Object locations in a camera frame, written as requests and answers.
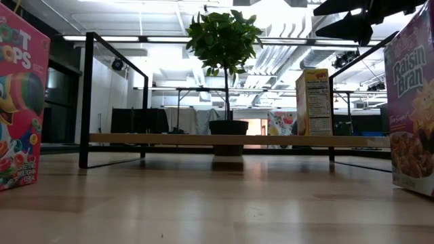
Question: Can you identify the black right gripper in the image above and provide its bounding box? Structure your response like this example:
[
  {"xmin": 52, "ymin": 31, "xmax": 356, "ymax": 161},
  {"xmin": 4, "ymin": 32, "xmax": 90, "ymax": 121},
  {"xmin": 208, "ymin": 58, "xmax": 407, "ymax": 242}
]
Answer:
[{"xmin": 313, "ymin": 0, "xmax": 429, "ymax": 47}]

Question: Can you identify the yellow Corn Pops cereal box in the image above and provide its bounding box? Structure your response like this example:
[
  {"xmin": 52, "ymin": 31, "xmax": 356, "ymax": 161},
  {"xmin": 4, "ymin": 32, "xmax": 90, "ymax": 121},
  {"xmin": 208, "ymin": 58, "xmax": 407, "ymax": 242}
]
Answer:
[{"xmin": 295, "ymin": 68, "xmax": 334, "ymax": 137}]

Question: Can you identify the purple Raisin Bran cereal box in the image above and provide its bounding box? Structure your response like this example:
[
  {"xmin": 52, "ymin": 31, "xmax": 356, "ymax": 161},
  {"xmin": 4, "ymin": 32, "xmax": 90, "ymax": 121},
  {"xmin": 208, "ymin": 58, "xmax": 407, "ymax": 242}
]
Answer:
[{"xmin": 384, "ymin": 1, "xmax": 434, "ymax": 198}]

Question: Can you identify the red Froot Loops cereal box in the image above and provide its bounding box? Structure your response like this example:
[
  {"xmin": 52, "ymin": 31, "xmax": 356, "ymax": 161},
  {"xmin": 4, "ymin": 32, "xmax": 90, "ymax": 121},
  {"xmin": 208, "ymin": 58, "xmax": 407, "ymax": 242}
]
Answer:
[{"xmin": 0, "ymin": 3, "xmax": 52, "ymax": 192}]

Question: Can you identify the black spotlight cluster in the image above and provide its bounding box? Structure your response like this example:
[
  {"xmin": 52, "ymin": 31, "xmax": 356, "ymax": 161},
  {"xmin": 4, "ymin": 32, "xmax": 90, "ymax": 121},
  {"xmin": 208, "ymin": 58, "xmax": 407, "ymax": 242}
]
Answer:
[{"xmin": 333, "ymin": 49, "xmax": 361, "ymax": 70}]

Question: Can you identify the black background table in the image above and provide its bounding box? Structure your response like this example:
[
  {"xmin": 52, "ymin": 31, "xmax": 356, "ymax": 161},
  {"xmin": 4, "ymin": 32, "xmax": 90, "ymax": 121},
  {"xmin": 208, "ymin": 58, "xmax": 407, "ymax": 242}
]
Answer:
[
  {"xmin": 134, "ymin": 86, "xmax": 298, "ymax": 136},
  {"xmin": 334, "ymin": 89, "xmax": 387, "ymax": 136}
]

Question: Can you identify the small black spotlight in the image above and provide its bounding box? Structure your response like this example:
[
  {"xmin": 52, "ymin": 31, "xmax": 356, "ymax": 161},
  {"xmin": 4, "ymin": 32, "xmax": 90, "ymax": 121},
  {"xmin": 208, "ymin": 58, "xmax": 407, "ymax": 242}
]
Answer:
[{"xmin": 367, "ymin": 81, "xmax": 387, "ymax": 92}]

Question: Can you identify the green potted plant black pot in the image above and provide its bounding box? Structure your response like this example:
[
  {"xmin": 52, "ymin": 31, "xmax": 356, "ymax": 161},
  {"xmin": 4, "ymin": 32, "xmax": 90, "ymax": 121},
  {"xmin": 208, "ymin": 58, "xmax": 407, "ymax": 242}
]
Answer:
[{"xmin": 185, "ymin": 9, "xmax": 264, "ymax": 157}]

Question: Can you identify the white floral patterned cloth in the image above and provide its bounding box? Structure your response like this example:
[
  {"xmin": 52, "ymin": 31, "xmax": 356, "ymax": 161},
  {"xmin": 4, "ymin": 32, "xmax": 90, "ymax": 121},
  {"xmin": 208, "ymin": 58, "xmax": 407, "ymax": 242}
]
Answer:
[{"xmin": 267, "ymin": 110, "xmax": 298, "ymax": 150}]

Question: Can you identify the linear ceiling light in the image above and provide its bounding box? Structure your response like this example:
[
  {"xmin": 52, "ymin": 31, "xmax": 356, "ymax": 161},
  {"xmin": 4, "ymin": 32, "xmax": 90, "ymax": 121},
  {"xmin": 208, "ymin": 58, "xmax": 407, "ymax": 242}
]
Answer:
[{"xmin": 62, "ymin": 35, "xmax": 391, "ymax": 47}]

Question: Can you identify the grey cloth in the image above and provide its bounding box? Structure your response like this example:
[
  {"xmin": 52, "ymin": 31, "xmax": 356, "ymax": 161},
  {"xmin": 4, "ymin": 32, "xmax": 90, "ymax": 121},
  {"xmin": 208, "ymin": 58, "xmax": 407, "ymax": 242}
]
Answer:
[{"xmin": 165, "ymin": 107, "xmax": 223, "ymax": 136}]

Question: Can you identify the black panel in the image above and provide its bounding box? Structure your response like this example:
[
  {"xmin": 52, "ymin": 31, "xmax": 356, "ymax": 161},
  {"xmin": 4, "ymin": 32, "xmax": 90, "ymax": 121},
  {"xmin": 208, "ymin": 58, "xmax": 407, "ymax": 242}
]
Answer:
[{"xmin": 111, "ymin": 108, "xmax": 170, "ymax": 135}]

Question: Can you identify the dark glass partition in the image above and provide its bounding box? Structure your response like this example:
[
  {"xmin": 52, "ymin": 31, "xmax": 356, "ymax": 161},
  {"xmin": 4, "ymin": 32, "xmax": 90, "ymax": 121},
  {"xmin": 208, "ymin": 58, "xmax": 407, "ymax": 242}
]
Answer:
[{"xmin": 41, "ymin": 56, "xmax": 83, "ymax": 145}]

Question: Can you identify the wooden shelf with black frame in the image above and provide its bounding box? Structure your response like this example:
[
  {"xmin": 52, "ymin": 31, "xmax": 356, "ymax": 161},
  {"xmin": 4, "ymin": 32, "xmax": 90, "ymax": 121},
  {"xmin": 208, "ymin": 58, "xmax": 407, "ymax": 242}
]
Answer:
[{"xmin": 78, "ymin": 31, "xmax": 400, "ymax": 173}]

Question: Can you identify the black aluminium rig frame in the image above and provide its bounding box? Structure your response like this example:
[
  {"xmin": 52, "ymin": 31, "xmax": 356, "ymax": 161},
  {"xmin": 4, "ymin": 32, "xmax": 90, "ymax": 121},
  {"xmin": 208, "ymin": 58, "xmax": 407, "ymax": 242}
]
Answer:
[{"xmin": 40, "ymin": 144, "xmax": 393, "ymax": 160}]

